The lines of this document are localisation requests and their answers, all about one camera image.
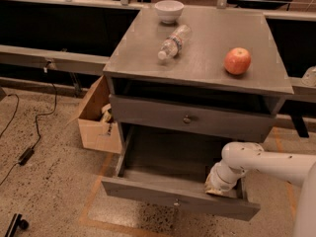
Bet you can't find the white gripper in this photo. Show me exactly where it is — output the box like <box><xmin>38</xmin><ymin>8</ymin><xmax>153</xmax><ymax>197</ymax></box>
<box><xmin>204</xmin><ymin>161</ymin><xmax>246</xmax><ymax>196</ymax></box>

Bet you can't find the grey drawer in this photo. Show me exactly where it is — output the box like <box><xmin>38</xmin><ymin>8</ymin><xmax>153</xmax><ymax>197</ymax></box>
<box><xmin>103</xmin><ymin>125</ymin><xmax>260</xmax><ymax>221</ymax></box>
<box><xmin>110</xmin><ymin>95</ymin><xmax>275</xmax><ymax>142</ymax></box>

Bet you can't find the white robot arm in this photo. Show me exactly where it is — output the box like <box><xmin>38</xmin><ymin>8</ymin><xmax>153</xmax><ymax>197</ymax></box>
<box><xmin>204</xmin><ymin>142</ymin><xmax>316</xmax><ymax>237</ymax></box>

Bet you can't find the grey top drawer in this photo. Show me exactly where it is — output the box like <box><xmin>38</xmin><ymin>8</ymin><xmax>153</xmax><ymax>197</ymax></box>
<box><xmin>110</xmin><ymin>95</ymin><xmax>275</xmax><ymax>142</ymax></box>

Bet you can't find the grey wooden drawer cabinet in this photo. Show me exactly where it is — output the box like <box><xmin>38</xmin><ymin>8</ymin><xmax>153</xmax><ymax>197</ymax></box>
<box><xmin>102</xmin><ymin>5</ymin><xmax>294</xmax><ymax>183</ymax></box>

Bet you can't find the open cardboard box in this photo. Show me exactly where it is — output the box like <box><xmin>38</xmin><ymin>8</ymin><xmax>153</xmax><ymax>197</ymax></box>
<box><xmin>69</xmin><ymin>76</ymin><xmax>122</xmax><ymax>154</ymax></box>

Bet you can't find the red apple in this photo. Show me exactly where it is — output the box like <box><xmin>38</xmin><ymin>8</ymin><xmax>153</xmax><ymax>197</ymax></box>
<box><xmin>224</xmin><ymin>47</ymin><xmax>251</xmax><ymax>75</ymax></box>

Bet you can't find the clear plastic water bottle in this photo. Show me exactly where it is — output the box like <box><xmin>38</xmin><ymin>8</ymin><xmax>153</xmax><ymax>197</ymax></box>
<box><xmin>158</xmin><ymin>25</ymin><xmax>192</xmax><ymax>60</ymax></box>

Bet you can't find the grey metal railing beam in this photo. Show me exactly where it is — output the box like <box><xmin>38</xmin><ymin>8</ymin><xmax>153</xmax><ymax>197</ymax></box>
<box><xmin>0</xmin><ymin>45</ymin><xmax>109</xmax><ymax>76</ymax></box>

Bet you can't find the white ceramic bowl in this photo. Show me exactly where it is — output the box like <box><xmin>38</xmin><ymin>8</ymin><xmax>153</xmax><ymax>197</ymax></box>
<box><xmin>154</xmin><ymin>0</ymin><xmax>184</xmax><ymax>24</ymax></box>

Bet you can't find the black caster wheel base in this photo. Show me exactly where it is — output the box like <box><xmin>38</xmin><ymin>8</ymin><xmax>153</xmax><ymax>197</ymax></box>
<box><xmin>5</xmin><ymin>213</ymin><xmax>29</xmax><ymax>237</ymax></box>

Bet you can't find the black power adapter with cable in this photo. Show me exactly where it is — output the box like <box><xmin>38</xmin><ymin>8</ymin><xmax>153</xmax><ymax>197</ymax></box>
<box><xmin>0</xmin><ymin>66</ymin><xmax>59</xmax><ymax>187</ymax></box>

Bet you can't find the black cable on floor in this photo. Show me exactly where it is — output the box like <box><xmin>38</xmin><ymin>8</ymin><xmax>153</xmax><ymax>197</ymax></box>
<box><xmin>0</xmin><ymin>93</ymin><xmax>20</xmax><ymax>139</ymax></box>

